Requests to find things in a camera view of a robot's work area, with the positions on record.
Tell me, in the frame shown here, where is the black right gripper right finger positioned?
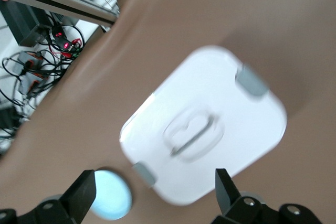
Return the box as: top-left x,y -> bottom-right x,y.
209,168 -> 322,224

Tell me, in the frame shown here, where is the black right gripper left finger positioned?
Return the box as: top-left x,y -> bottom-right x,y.
0,170 -> 97,224

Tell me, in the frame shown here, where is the grey box latch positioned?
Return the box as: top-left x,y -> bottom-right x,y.
132,162 -> 158,187
235,63 -> 270,99

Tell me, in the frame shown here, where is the white lidded storage box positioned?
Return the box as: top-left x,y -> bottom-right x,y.
119,45 -> 288,206

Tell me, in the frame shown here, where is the black electronics box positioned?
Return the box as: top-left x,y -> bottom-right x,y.
0,0 -> 52,48

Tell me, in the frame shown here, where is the light blue round plate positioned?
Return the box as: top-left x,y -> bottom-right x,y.
89,167 -> 136,221

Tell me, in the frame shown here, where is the grey orange connector block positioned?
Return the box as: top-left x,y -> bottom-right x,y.
17,52 -> 44,75
18,73 -> 45,93

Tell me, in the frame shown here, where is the black module red display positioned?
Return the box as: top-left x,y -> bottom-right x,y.
51,24 -> 83,53

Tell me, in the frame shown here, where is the brown table cover cloth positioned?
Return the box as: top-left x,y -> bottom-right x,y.
0,0 -> 336,224

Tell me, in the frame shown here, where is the aluminium extrusion beam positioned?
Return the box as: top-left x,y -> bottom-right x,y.
0,0 -> 122,29

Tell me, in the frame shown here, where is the grey box lid handle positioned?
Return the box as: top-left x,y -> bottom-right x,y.
169,113 -> 220,158

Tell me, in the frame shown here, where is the black cable bundle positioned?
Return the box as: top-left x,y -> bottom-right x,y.
0,14 -> 86,141

